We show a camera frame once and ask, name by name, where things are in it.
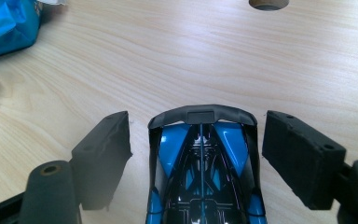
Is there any blue wet wipes pack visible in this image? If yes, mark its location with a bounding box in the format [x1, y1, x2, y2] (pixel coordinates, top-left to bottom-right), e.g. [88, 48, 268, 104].
[0, 0, 68, 62]

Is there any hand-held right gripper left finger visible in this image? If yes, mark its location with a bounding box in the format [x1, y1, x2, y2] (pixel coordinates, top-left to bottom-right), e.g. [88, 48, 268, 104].
[18, 110, 133, 224]

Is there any blue toy car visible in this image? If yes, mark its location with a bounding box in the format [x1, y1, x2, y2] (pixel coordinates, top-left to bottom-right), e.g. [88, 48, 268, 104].
[145, 104, 269, 224]

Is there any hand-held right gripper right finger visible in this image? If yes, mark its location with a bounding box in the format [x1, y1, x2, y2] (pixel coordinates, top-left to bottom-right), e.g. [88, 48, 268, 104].
[261, 110, 358, 224]

